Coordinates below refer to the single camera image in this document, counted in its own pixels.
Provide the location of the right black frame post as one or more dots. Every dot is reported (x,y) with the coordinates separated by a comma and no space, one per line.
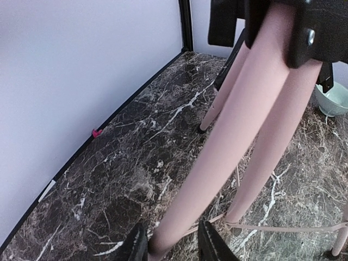
(186,25)

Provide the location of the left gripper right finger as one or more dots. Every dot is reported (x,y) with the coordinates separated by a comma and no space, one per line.
(211,247)

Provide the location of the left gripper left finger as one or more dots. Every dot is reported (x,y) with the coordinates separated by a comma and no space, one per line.
(138,243)

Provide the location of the pink music stand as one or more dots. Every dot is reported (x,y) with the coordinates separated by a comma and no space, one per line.
(260,102)

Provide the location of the pale green bowl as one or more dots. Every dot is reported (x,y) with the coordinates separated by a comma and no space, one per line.
(334,101)

